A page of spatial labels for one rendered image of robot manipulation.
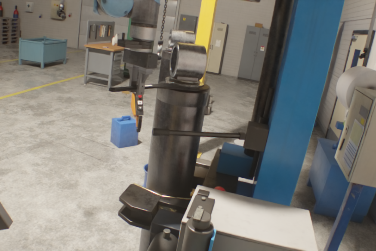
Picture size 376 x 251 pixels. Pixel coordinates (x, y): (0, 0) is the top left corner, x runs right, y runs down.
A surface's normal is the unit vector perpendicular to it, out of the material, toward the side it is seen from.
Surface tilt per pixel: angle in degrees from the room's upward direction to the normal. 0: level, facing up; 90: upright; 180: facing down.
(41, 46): 90
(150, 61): 90
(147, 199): 0
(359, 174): 90
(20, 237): 0
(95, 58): 90
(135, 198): 0
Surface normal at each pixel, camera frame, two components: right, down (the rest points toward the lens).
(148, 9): 0.29, 0.33
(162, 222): 0.15, -0.94
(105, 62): -0.23, 0.26
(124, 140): 0.65, 0.33
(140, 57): -0.63, 0.15
